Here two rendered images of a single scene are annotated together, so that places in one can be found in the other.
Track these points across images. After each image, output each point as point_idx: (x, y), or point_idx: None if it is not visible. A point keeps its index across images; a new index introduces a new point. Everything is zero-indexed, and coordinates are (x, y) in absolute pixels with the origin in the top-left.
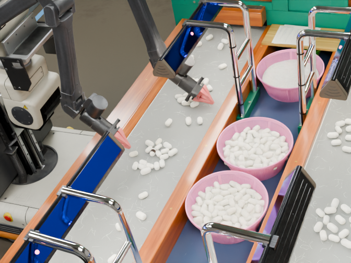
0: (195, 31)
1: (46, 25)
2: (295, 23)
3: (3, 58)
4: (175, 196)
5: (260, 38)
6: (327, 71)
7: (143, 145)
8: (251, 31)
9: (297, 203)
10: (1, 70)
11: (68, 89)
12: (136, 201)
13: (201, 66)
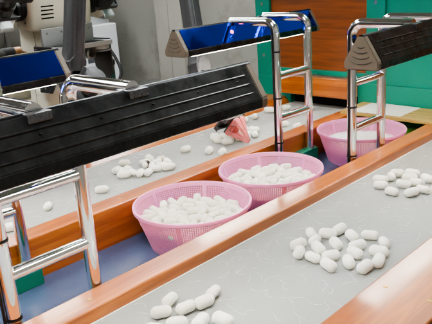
0: (238, 32)
1: (100, 39)
2: (391, 101)
3: (36, 47)
4: (135, 191)
5: None
6: (407, 135)
7: None
8: (338, 109)
9: (215, 89)
10: None
11: (67, 54)
12: (90, 194)
13: (260, 123)
